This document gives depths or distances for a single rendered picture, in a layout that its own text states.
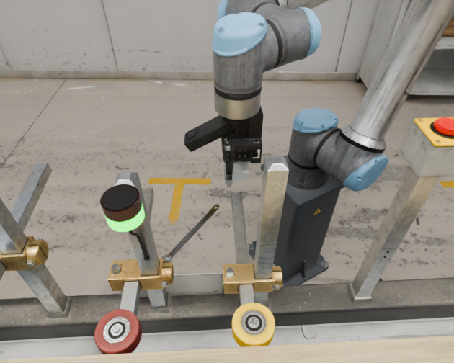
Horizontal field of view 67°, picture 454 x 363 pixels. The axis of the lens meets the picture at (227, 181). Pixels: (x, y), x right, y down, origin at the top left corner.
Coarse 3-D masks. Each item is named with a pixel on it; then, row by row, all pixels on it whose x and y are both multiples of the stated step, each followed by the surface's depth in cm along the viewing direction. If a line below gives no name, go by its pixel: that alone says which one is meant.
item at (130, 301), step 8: (144, 192) 94; (152, 192) 95; (152, 200) 94; (128, 288) 73; (136, 288) 73; (128, 296) 72; (136, 296) 72; (120, 304) 71; (128, 304) 71; (136, 304) 72; (136, 312) 72
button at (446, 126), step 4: (436, 120) 54; (440, 120) 53; (444, 120) 53; (448, 120) 53; (452, 120) 53; (436, 124) 53; (440, 124) 52; (444, 124) 52; (448, 124) 52; (452, 124) 52; (436, 128) 53; (440, 128) 52; (444, 128) 52; (448, 128) 52; (452, 128) 52; (440, 132) 52; (444, 132) 52; (448, 132) 51; (452, 132) 51
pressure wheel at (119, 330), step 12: (120, 312) 65; (132, 312) 65; (108, 324) 63; (120, 324) 63; (132, 324) 63; (96, 336) 61; (108, 336) 62; (120, 336) 62; (132, 336) 61; (108, 348) 60; (120, 348) 60; (132, 348) 62
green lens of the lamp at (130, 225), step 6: (138, 216) 54; (144, 216) 56; (108, 222) 54; (114, 222) 53; (120, 222) 53; (126, 222) 53; (132, 222) 54; (138, 222) 55; (114, 228) 54; (120, 228) 54; (126, 228) 54; (132, 228) 54
